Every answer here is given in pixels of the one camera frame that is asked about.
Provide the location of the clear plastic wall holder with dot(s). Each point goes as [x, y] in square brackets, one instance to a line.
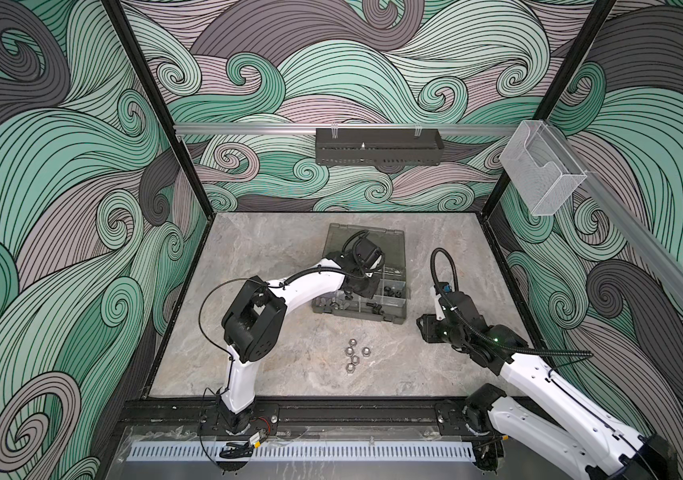
[542, 166]

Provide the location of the grey transparent organizer box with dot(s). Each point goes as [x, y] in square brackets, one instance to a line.
[384, 296]

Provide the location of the black vertical frame post right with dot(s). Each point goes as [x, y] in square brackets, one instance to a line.
[581, 44]

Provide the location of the black wall tray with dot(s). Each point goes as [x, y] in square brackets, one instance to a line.
[388, 148]

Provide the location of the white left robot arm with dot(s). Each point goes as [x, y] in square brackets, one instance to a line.
[253, 323]

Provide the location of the black hex bolt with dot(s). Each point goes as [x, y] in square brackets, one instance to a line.
[376, 309]

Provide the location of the aluminium rail back wall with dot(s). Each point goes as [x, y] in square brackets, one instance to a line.
[261, 128]

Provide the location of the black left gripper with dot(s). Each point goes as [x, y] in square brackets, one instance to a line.
[373, 283]

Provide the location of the pile of bolts and nuts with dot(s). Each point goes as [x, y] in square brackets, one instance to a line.
[355, 352]

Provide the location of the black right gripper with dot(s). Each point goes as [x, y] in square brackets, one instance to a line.
[427, 330]

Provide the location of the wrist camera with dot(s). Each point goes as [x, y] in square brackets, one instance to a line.
[367, 255]
[446, 300]

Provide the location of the black vertical frame post left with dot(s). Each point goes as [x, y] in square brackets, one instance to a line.
[131, 47]

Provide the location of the aluminium rail wall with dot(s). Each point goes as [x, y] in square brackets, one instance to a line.
[617, 189]
[261, 128]

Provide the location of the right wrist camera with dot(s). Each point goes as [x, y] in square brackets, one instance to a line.
[446, 300]

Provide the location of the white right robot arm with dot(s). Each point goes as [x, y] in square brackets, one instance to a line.
[572, 432]

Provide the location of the white slotted cable duct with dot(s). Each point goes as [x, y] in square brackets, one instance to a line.
[314, 451]

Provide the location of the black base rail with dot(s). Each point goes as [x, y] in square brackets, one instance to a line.
[286, 416]

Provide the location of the aluminium rail right wall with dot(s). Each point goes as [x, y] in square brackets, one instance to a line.
[617, 189]

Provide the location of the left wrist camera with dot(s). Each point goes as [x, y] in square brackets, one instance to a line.
[367, 255]

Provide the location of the black vertical frame post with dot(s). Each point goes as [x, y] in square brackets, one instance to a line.
[131, 47]
[581, 44]

